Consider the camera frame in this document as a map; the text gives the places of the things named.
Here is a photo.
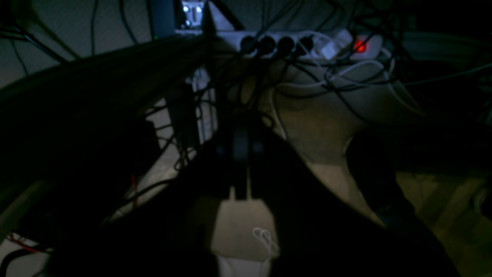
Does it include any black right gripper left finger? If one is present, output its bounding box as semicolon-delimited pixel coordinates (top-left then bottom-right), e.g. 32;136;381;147
0;37;246;247

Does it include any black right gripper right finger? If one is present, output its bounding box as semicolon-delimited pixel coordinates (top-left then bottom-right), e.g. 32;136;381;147
246;112;457;277

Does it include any black power adapter box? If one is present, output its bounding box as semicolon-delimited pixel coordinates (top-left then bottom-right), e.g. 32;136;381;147
149;0;175;39

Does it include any white power strip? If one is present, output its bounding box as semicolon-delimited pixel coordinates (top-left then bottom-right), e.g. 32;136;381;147
213;29;384;62

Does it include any aluminium frame post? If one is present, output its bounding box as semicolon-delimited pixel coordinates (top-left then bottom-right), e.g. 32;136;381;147
189;67;218;144

